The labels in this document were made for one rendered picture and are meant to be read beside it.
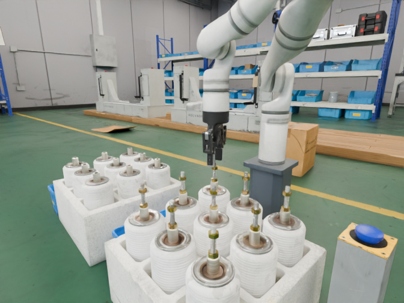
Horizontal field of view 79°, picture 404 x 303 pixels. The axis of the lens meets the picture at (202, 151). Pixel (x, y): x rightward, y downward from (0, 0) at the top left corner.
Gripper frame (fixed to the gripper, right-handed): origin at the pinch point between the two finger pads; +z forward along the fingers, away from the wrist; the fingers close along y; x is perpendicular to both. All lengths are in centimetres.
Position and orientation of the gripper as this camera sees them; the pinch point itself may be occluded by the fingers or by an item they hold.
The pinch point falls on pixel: (214, 159)
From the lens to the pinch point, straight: 72.2
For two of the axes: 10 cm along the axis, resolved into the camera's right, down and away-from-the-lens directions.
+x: -9.2, -1.0, 3.8
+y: 4.0, -2.4, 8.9
